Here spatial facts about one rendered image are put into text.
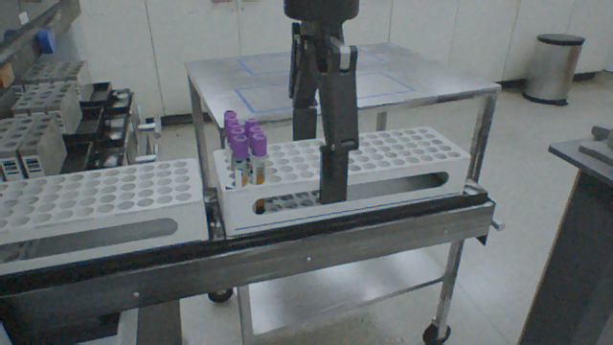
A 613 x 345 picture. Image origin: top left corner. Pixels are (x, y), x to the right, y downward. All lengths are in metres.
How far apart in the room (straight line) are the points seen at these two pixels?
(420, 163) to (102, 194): 0.35
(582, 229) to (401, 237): 0.63
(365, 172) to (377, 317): 1.06
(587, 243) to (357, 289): 0.54
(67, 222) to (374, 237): 0.32
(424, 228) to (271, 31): 2.39
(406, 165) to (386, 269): 0.77
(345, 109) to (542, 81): 3.24
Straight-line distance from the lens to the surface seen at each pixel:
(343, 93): 0.40
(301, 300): 1.14
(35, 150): 0.59
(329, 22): 0.42
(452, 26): 3.37
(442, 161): 0.52
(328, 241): 0.49
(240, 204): 0.45
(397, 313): 1.52
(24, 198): 0.52
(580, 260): 1.13
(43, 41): 0.64
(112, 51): 2.80
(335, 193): 0.47
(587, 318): 1.18
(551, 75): 3.59
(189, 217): 0.45
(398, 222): 0.51
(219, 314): 1.52
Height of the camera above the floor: 1.10
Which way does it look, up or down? 29 degrees down
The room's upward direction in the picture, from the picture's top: straight up
